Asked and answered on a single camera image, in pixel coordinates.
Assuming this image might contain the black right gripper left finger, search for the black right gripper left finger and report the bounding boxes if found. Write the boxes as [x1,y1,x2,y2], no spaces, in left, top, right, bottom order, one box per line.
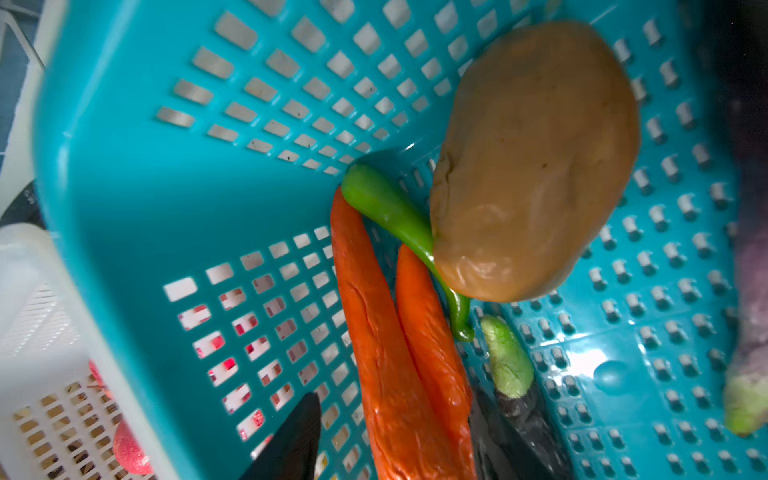
[240,392,322,480]

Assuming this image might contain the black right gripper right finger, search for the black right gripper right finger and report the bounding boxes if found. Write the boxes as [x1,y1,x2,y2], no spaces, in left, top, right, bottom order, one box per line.
[470,386,573,479]

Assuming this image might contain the dark long eggplant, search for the dark long eggplant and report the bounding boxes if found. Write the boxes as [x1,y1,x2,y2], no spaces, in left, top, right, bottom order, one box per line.
[479,314,574,480]

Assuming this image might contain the orange carrot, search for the orange carrot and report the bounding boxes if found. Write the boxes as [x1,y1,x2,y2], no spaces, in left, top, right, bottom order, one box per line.
[330,190,467,479]

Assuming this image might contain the white plastic basket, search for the white plastic basket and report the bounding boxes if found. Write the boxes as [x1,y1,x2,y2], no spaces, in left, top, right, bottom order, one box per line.
[1,224,181,479]

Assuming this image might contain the purple eggplant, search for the purple eggplant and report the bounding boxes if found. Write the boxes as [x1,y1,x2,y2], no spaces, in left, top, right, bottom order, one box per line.
[721,1,767,436]

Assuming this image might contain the green chili pepper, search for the green chili pepper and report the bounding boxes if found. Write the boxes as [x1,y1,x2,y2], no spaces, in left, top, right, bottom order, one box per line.
[341,164,474,342]

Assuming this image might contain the brown potato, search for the brown potato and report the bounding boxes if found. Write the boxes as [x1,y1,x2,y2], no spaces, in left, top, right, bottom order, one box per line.
[430,21,641,303]

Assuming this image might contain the teal plastic basket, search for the teal plastic basket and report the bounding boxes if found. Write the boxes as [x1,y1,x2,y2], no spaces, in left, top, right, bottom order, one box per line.
[34,1,767,479]

